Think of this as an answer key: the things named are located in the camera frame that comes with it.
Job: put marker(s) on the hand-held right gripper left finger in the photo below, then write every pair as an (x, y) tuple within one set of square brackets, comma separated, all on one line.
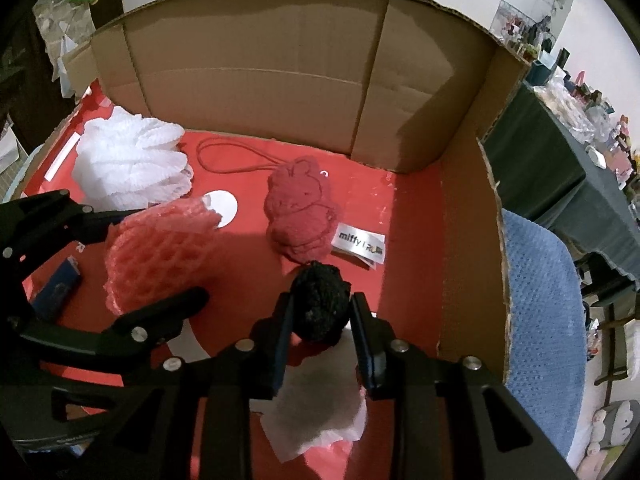
[(280, 350)]

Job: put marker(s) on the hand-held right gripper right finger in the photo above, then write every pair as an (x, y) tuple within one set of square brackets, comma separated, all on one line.
[(367, 355)]

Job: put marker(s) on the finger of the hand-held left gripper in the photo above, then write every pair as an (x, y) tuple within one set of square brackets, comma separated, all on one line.
[(150, 320), (50, 215)]

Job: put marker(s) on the pink foam net sleeve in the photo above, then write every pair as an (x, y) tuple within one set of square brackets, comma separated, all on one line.
[(155, 260)]

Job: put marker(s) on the black fuzzy scrunchie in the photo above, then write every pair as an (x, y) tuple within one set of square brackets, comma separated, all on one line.
[(320, 300)]

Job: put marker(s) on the white thin wipe sheet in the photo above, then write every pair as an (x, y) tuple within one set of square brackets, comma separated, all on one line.
[(315, 410)]

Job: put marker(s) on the blue packaged cloth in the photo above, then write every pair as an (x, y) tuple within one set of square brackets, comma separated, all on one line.
[(55, 290)]

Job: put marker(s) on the white mesh bath loofah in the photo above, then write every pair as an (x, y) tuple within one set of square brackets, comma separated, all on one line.
[(130, 160)]

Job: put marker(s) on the red crocheted bunny pouch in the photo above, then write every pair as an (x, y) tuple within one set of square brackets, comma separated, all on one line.
[(300, 210)]

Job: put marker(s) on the cardboard box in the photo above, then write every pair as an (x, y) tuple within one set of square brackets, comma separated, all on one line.
[(250, 70)]

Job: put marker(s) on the blue fleece blanket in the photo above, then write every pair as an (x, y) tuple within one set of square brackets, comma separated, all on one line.
[(540, 335)]

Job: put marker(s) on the hanging fabric organizer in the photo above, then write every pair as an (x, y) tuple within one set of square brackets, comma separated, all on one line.
[(60, 35)]

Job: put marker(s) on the table with dark cloth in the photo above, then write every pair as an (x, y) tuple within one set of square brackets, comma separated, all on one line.
[(550, 170)]

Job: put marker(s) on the clutter of cosmetic bottles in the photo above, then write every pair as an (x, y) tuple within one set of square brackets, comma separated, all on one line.
[(585, 110)]

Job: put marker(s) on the wall mirror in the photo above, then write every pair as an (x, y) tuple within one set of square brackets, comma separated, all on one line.
[(530, 10)]

